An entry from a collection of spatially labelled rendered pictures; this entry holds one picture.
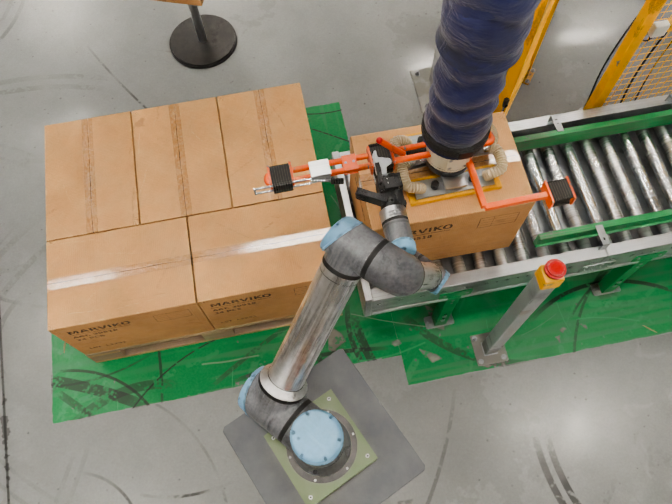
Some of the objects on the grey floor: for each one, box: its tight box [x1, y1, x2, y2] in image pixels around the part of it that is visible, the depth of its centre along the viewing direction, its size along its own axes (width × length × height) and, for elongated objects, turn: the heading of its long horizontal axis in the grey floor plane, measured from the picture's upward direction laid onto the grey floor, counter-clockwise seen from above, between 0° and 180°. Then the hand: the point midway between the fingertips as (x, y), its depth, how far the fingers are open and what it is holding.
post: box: [481, 264, 565, 356], centre depth 253 cm, size 7×7×100 cm
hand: (372, 159), depth 216 cm, fingers closed on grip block, 6 cm apart
